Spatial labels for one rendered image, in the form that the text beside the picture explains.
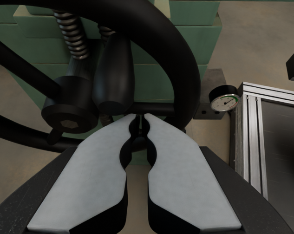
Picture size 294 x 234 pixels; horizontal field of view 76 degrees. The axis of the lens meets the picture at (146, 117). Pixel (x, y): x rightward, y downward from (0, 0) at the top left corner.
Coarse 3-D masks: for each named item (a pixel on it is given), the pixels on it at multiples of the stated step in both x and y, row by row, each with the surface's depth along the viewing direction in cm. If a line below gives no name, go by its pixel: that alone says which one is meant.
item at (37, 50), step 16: (0, 32) 33; (16, 32) 33; (192, 32) 33; (208, 32) 33; (16, 48) 36; (32, 48) 36; (48, 48) 36; (64, 48) 36; (192, 48) 36; (208, 48) 36
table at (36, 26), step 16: (160, 0) 23; (224, 0) 29; (240, 0) 29; (256, 0) 29; (272, 0) 29; (288, 0) 29; (16, 16) 21; (32, 16) 21; (48, 16) 21; (32, 32) 23; (48, 32) 23; (96, 32) 23
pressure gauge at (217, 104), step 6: (216, 90) 40; (222, 90) 39; (228, 90) 39; (234, 90) 39; (210, 96) 42; (216, 96) 40; (222, 96) 39; (228, 96) 39; (234, 96) 39; (210, 102) 42; (216, 102) 41; (222, 102) 41; (234, 102) 41; (216, 108) 43; (222, 108) 43; (228, 108) 43
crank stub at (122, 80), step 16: (112, 48) 12; (128, 48) 12; (112, 64) 11; (128, 64) 11; (96, 80) 10; (112, 80) 10; (128, 80) 11; (96, 96) 10; (112, 96) 10; (128, 96) 10; (112, 112) 11
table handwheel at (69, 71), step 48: (0, 0) 11; (48, 0) 11; (96, 0) 11; (144, 0) 12; (0, 48) 15; (96, 48) 26; (144, 48) 14; (48, 96) 19; (192, 96) 18; (48, 144) 30; (144, 144) 29
